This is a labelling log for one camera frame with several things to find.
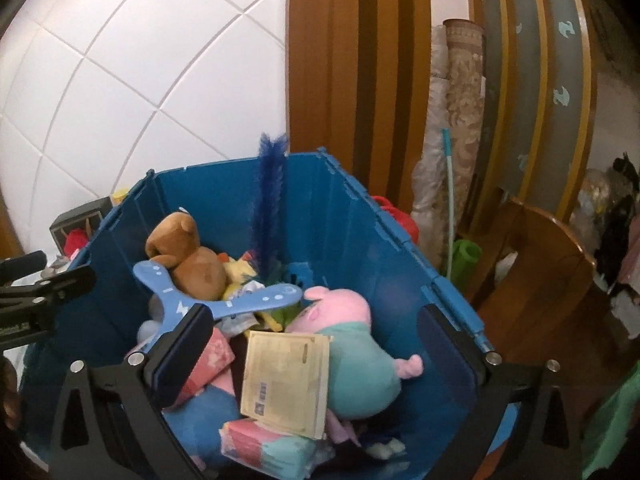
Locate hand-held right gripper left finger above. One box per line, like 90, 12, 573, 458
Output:
48, 303, 216, 480

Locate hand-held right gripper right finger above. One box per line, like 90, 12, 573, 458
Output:
416, 302, 586, 480

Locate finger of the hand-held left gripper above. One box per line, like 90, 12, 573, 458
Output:
0, 265, 97, 313
0, 251, 48, 283

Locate brown teddy bear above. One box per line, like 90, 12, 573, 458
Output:
145, 211, 228, 302

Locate pink pig plush teal shirt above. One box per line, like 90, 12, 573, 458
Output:
285, 285, 425, 461

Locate blue hand mirror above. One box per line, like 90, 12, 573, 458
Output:
132, 259, 305, 346

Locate yellow packet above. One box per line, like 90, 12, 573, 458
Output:
240, 330, 332, 441

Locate blue plastic crate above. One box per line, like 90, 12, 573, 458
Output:
20, 147, 518, 480

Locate red plush toy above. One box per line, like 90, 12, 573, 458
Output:
64, 229, 96, 256

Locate black gift box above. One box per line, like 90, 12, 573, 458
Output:
49, 199, 113, 261

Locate blue soft toy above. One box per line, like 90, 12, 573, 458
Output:
162, 375, 251, 466

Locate green rolled mat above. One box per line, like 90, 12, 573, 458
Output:
451, 240, 483, 291

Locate yellow soft toy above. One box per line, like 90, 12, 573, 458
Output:
222, 255, 261, 301

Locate wooden chair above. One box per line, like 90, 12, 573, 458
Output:
470, 197, 601, 361

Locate pink and teal tissue pack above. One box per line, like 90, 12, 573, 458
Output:
220, 419, 336, 478

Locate red bag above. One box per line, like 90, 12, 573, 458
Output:
371, 195, 420, 246

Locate teal pole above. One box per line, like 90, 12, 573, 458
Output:
441, 129, 457, 281

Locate green cloth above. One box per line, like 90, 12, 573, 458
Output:
582, 360, 640, 480

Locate blue fuzzy stick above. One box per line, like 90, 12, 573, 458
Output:
248, 132, 290, 281

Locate white rolled fabric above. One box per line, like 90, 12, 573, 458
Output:
411, 24, 451, 241

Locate dark clothes pile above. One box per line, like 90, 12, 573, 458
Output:
575, 152, 640, 341

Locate white padded headboard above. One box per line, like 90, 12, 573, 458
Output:
0, 0, 291, 261

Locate rolled patterned carpet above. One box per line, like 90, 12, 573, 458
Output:
442, 19, 487, 281

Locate frosted sliding door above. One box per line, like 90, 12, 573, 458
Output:
467, 0, 598, 223

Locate wooden headboard frame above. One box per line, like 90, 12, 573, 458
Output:
286, 0, 436, 211

